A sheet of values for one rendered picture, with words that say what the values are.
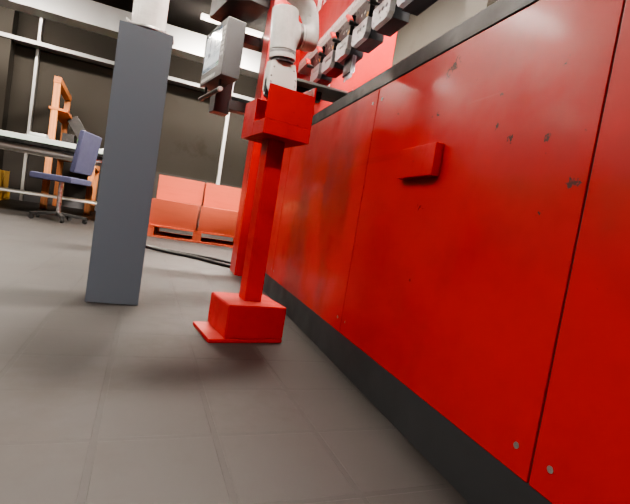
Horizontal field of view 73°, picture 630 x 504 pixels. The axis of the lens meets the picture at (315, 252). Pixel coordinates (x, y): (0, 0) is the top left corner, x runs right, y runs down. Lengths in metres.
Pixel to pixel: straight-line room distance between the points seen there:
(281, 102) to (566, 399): 1.09
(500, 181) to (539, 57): 0.20
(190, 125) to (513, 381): 8.45
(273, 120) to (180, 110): 7.57
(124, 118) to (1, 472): 1.23
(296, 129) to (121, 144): 0.66
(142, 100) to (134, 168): 0.24
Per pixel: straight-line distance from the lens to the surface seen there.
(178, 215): 4.81
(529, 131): 0.78
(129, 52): 1.78
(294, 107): 1.42
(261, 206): 1.43
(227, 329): 1.38
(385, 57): 3.22
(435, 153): 0.95
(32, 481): 0.78
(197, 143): 8.86
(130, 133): 1.72
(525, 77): 0.83
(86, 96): 8.96
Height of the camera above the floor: 0.41
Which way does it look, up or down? 4 degrees down
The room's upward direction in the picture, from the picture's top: 9 degrees clockwise
